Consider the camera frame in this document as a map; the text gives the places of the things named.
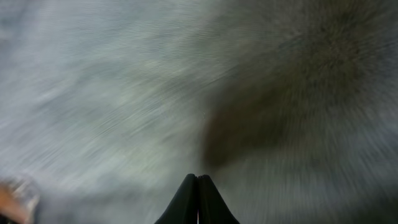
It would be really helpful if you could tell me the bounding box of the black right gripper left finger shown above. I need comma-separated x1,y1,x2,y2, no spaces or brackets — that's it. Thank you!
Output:
155,174,198,224

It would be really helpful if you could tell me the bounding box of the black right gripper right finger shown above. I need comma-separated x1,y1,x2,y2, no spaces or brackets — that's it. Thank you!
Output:
197,175,239,224

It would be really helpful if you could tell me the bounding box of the grey folded garment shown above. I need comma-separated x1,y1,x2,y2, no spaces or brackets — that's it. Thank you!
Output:
1,0,397,223

